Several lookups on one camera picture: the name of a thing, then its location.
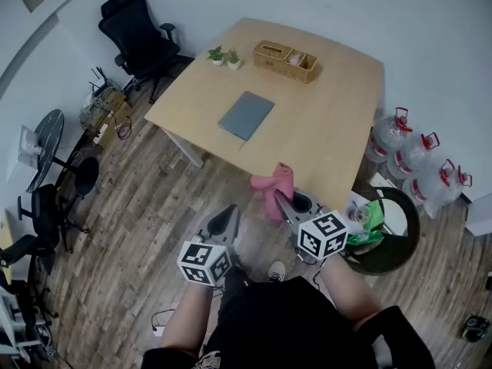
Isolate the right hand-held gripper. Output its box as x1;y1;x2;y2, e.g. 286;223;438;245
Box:
274;192;350;263

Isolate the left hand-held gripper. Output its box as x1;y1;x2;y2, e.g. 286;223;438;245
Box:
176;204;241;287

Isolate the pink cloth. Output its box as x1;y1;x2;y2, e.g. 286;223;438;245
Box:
250;161;295;223

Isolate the grey laptop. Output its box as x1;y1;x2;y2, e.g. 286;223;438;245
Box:
218;91;276;151

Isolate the person's left forearm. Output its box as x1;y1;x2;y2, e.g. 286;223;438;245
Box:
161;281;228;355

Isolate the person's right forearm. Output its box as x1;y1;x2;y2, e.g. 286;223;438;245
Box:
317;254;385;332

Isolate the person's light shoe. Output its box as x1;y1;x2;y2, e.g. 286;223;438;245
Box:
267;260;288;283

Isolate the green plastic bottle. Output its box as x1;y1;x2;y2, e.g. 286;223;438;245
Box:
345;231;384;246

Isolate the green plastic bag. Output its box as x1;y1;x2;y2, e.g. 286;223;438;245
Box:
363;200;385;232

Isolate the white table leg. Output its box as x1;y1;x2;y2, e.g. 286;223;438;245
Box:
160;127;204;169

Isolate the person's black clothed body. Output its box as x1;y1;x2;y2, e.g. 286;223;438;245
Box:
141;265;435;369

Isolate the white panel in bin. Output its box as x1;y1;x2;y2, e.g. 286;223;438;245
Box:
378;196;408;238

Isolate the dark wicker waste bin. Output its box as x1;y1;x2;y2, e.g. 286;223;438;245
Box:
343;186;421;276

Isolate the wicker tissue box basket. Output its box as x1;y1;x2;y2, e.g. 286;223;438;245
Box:
251;39;319;85

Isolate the spiky plant in white pot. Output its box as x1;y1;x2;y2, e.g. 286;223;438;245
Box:
226;47;242;71

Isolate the white power strip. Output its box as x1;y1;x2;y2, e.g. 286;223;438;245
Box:
91;124;109;145

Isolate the broad-leaf plant in white pot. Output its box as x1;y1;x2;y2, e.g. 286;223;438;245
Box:
206;45;225;67

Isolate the black router with antennas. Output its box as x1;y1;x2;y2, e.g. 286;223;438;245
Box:
88;66;112;95

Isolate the white cabinet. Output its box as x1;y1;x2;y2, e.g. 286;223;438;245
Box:
464;193;492;238

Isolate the round black marble table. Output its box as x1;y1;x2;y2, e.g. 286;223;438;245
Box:
25;108;100;198

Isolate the black headrest office chair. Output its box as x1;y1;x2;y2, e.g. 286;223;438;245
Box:
98;0;196;105

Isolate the white box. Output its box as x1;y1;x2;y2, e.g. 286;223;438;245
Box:
5;124;44;186

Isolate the black and green device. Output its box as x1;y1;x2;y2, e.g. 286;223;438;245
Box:
462;314;491;344

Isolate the light wood desk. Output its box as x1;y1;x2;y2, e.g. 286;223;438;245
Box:
0;209;15;280

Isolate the white shelf rack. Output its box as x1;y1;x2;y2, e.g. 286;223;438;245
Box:
0;282;43;361

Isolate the white charger with cable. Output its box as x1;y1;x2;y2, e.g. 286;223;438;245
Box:
150;308;176;337

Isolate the black coiled cable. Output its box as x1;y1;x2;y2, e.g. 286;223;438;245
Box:
114;115;134;141

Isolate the cardboard box with cables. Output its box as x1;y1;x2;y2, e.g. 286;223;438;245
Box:
79;86;134;149

